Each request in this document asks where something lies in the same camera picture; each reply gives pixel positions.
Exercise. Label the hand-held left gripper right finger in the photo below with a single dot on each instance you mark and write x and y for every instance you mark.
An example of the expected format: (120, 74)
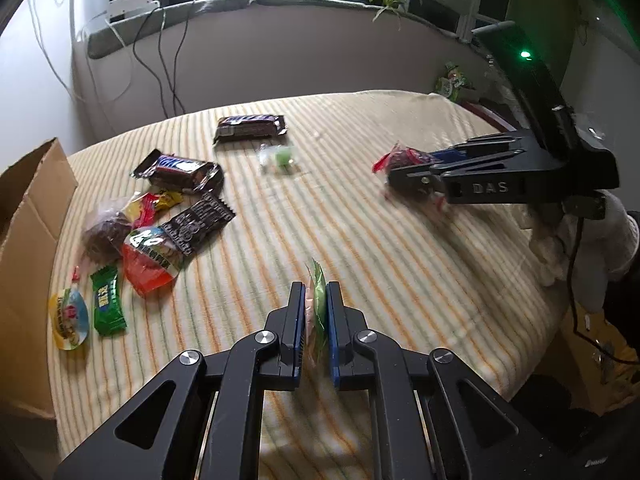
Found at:
(332, 325)

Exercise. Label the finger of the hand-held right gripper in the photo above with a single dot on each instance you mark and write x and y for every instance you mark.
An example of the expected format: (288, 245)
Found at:
(415, 180)
(450, 154)

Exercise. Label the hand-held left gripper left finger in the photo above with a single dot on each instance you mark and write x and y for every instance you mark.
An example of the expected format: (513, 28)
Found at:
(299, 320)

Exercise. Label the pink green snack packet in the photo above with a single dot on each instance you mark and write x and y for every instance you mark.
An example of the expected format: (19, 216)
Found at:
(316, 305)

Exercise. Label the red snack packet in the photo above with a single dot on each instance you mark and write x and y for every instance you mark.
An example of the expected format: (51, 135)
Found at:
(402, 159)

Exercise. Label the dark brown chocolate bar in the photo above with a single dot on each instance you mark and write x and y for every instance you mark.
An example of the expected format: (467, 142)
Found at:
(250, 126)

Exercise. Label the blue print chocolate bar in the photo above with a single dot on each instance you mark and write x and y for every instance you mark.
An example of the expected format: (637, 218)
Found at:
(177, 170)

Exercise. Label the yellow jelly cup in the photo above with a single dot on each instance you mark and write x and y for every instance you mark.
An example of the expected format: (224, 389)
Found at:
(68, 317)

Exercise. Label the cardboard box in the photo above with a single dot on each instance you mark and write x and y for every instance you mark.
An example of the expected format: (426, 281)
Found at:
(25, 260)

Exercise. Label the person's right hand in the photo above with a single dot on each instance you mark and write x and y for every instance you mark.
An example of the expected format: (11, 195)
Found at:
(610, 240)

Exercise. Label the green snack bag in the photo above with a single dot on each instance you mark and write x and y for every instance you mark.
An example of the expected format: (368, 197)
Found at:
(452, 82)

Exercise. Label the black wafer packet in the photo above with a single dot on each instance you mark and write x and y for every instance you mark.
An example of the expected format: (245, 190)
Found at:
(200, 222)

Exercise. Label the clear green candy packet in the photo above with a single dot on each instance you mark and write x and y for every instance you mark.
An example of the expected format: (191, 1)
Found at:
(277, 156)

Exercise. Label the red jelly cup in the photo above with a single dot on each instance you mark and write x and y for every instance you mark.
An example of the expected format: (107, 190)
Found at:
(149, 262)

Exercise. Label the red candy packet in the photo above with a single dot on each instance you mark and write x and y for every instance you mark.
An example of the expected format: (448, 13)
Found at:
(145, 211)

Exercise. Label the yellow object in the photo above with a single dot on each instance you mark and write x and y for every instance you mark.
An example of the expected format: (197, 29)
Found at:
(605, 355)

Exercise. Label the round brown cookie packet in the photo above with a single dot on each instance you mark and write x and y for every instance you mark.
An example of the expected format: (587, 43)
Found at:
(104, 230)

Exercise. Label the grey windowsill cushion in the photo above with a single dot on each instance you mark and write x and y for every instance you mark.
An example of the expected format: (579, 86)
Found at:
(280, 5)

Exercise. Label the small red candy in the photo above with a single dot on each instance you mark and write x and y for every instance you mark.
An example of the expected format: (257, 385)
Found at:
(76, 274)

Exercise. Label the white power strip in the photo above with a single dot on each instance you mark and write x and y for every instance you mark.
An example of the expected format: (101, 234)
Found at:
(131, 5)

